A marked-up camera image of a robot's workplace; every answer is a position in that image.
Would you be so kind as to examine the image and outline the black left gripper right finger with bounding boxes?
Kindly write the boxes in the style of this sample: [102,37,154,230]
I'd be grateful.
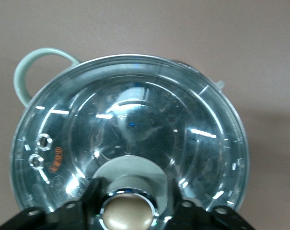
[156,178,255,230]

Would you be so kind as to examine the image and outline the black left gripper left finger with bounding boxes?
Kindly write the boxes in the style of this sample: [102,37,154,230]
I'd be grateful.
[0,178,105,230]

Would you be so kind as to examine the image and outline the glass pot lid with knob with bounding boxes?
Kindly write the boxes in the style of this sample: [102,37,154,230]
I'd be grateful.
[10,54,249,230]

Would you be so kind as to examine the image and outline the small electric cooking pot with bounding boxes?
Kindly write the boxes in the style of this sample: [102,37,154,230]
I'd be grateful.
[13,47,250,216]

